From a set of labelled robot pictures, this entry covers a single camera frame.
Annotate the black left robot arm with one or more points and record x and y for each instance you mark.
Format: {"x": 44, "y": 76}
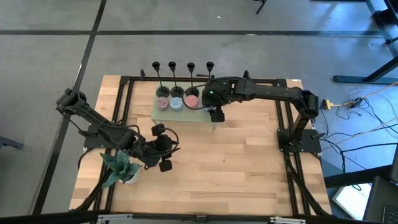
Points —
{"x": 102, "y": 130}

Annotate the black tripod leg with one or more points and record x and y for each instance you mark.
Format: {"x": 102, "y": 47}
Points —
{"x": 261, "y": 5}

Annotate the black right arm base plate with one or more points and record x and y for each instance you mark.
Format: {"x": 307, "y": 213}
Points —
{"x": 306, "y": 142}

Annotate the black crossbar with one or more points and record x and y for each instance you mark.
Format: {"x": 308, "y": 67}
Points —
{"x": 62, "y": 216}

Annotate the black laptop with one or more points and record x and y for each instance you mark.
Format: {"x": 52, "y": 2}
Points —
{"x": 381, "y": 199}

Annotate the purple patterned candle tin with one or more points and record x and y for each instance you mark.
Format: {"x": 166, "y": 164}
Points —
{"x": 162, "y": 103}

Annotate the black candlestick holder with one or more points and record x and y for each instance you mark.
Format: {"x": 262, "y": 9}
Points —
{"x": 163, "y": 91}
{"x": 192, "y": 91}
{"x": 210, "y": 65}
{"x": 177, "y": 91}

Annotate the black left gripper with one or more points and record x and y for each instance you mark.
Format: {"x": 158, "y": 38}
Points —
{"x": 161, "y": 146}

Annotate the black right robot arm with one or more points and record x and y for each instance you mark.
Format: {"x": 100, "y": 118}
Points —
{"x": 273, "y": 90}

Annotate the grey chair base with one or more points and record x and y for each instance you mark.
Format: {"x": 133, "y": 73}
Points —
{"x": 9, "y": 142}

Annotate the pink patterned candle tin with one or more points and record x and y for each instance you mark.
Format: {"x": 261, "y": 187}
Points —
{"x": 191, "y": 101}

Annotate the yellow power strip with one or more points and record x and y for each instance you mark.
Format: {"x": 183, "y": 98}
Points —
{"x": 326, "y": 104}

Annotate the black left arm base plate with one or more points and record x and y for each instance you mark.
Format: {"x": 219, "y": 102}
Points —
{"x": 93, "y": 142}

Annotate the silver metal bracket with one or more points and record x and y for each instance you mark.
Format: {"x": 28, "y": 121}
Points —
{"x": 115, "y": 216}
{"x": 287, "y": 220}

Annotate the black aluminium table frame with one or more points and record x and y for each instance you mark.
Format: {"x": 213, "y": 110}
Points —
{"x": 136, "y": 79}

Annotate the white framed board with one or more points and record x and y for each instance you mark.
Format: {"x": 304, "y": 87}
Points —
{"x": 351, "y": 199}

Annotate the green plant in white pot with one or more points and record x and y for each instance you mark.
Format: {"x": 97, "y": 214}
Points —
{"x": 121, "y": 168}

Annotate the black floor bar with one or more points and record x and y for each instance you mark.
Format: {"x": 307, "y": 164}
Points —
{"x": 354, "y": 177}

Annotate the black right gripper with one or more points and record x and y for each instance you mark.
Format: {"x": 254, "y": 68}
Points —
{"x": 217, "y": 93}

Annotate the dark desk foot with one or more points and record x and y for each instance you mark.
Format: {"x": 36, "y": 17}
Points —
{"x": 367, "y": 79}

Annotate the green perforated metal shelf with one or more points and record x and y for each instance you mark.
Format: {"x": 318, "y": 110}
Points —
{"x": 186, "y": 115}

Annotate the light blue patterned candle tin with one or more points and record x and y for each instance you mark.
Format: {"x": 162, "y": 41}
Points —
{"x": 176, "y": 104}

